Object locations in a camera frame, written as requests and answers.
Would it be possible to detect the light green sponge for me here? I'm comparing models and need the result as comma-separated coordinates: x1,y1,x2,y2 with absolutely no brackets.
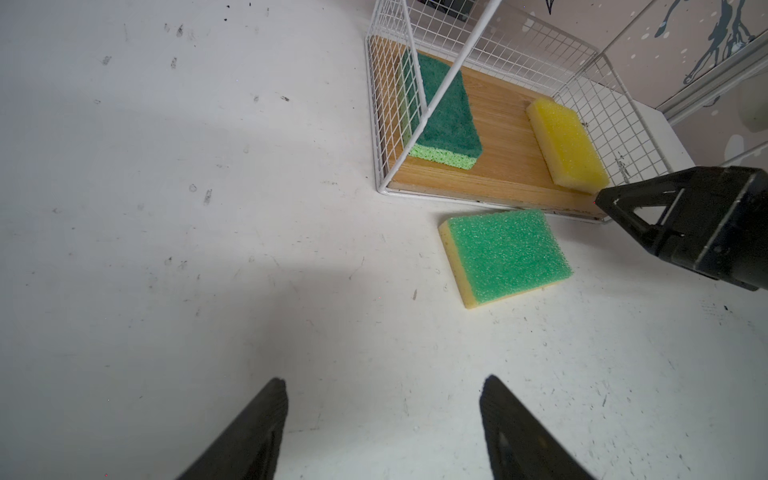
438,210,573,309

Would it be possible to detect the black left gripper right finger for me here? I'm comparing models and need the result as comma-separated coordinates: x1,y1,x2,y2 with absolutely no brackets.
479,375,592,480

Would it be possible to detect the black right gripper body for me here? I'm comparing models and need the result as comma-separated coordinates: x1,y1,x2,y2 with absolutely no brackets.
653,167,767,291

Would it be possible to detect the white wire wooden shelf unit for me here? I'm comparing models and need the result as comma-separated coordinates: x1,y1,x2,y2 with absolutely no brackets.
365,1,671,221

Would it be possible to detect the yellow sponge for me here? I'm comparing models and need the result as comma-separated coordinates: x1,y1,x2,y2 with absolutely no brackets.
526,98,610,195

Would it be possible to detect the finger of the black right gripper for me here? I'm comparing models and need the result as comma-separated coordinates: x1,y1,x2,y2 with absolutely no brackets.
595,169,696,255

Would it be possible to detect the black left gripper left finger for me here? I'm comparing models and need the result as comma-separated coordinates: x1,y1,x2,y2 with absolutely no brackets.
180,378,288,479

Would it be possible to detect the dark green sponge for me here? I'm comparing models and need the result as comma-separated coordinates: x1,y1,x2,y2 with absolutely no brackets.
397,51,483,170

